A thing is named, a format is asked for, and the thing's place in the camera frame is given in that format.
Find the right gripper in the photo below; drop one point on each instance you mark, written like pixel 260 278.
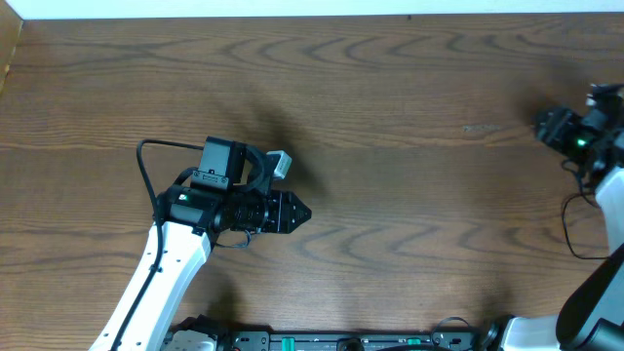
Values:
pixel 544 126

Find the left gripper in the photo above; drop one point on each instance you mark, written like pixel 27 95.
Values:
pixel 277 213

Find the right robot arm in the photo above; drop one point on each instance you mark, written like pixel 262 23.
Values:
pixel 591 318

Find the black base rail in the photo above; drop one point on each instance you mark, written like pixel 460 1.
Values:
pixel 270 341

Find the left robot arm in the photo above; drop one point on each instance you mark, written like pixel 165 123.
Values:
pixel 230 190

